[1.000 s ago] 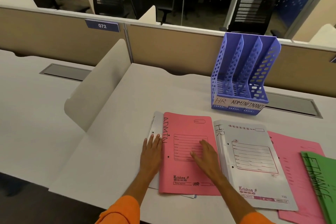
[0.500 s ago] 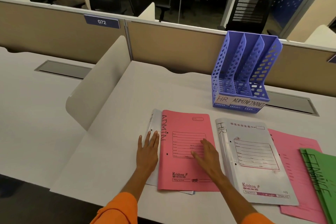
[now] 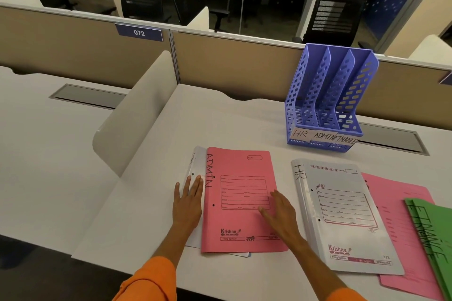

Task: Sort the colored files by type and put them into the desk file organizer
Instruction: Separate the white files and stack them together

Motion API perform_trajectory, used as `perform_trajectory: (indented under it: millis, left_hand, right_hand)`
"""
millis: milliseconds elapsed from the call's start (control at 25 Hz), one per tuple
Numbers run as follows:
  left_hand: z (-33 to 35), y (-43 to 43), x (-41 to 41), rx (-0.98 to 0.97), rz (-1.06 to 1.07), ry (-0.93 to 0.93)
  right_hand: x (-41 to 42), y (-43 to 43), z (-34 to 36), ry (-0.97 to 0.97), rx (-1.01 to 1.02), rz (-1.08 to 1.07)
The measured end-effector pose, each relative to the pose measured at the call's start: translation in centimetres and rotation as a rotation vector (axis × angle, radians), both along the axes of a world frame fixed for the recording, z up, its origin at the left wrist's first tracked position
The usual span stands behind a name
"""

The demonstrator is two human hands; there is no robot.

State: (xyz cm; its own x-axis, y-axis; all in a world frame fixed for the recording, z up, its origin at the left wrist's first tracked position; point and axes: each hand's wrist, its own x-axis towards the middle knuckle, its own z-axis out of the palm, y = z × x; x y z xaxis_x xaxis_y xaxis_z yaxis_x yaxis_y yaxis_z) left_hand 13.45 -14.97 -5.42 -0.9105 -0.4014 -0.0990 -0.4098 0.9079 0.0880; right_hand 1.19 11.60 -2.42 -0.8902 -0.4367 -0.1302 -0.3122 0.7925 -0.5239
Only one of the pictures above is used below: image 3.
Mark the long white paper label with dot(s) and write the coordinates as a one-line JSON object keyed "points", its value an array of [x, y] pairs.
{"points": [[348, 140]]}

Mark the beige partition panel with sign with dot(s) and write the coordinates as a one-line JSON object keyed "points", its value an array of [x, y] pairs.
{"points": [[70, 50]]}

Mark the medium white paper label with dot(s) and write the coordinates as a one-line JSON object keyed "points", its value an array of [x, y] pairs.
{"points": [[324, 136]]}

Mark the person's right forearm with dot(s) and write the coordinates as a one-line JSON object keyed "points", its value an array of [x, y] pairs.
{"points": [[317, 269]]}

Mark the white handwritten file folder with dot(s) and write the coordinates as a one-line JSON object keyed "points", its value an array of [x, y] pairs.
{"points": [[346, 212]]}

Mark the long beige partition panel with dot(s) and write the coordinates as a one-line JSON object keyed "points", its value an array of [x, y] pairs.
{"points": [[240, 64]]}

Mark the person's left middle finger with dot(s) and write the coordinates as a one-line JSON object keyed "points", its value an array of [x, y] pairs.
{"points": [[196, 187]]}

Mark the pink handwritten file folder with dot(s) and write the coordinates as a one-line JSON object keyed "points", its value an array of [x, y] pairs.
{"points": [[240, 177]]}

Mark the person's right hand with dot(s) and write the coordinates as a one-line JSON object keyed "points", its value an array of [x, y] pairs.
{"points": [[282, 218]]}

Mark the black mesh office chair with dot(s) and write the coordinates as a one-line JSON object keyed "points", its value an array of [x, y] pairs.
{"points": [[333, 18]]}

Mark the blue perforated file rack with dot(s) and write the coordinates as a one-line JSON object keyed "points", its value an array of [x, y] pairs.
{"points": [[328, 99]]}

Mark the person's right thumb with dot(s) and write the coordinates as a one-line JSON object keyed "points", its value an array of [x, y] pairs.
{"points": [[266, 215]]}

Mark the small white paper label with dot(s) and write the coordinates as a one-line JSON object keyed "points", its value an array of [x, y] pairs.
{"points": [[301, 134]]}

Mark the green handwritten file folder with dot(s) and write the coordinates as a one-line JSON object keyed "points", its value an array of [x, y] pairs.
{"points": [[434, 237]]}

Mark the person's left hand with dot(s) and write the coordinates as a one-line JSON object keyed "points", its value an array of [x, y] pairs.
{"points": [[186, 207]]}

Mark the person's left forearm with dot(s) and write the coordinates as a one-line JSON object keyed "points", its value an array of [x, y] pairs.
{"points": [[159, 262]]}

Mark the person's left little finger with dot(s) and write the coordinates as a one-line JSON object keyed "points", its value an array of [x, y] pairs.
{"points": [[177, 192]]}

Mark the white paper sheet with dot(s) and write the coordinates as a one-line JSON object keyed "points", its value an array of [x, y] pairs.
{"points": [[240, 254]]}

